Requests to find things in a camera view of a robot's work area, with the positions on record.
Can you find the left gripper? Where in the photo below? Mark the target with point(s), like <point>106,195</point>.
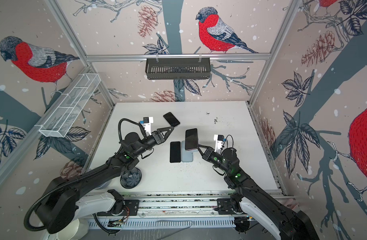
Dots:
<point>158,136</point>

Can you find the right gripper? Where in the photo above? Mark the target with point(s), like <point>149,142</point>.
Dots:
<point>209,153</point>

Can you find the black phone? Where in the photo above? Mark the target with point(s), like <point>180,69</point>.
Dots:
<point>191,139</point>
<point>175,152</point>
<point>171,119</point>

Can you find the light blue phone case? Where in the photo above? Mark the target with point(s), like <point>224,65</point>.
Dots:
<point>186,156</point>

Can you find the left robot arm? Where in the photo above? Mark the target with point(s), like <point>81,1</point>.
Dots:
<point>56,208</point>

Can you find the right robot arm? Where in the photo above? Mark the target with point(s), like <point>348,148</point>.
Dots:
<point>280,221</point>

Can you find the dark flower-shaped dish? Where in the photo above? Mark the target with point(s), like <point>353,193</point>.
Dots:
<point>131,179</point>

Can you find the lavender cup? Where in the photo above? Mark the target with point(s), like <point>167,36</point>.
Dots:
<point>103,186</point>

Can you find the white bowl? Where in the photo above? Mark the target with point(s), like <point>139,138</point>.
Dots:
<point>76,230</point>

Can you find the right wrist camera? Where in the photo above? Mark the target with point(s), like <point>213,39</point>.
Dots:
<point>219,143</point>

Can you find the black wall basket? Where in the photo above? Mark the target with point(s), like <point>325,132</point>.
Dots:
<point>178,69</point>

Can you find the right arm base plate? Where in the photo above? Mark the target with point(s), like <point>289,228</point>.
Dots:
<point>229,206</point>

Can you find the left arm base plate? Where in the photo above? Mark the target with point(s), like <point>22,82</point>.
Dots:
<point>127,208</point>

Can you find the white mesh wall basket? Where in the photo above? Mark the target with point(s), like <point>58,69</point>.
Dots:
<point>72,102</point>

